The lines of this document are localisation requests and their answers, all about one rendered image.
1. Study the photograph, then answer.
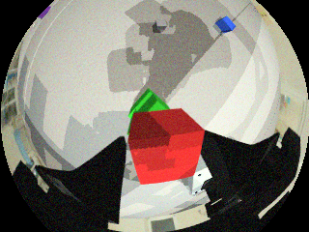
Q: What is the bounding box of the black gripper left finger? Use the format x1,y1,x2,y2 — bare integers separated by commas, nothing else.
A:
35,135,126,224

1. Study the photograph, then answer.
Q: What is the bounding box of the small purple block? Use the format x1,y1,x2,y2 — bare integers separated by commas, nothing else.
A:
39,7,51,18

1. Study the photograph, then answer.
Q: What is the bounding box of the blue block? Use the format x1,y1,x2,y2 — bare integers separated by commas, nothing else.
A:
216,16,237,34

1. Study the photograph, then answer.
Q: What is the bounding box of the red block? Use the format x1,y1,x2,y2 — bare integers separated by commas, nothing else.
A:
127,108,205,185

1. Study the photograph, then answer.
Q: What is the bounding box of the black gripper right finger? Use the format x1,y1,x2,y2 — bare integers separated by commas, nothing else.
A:
201,129,279,205

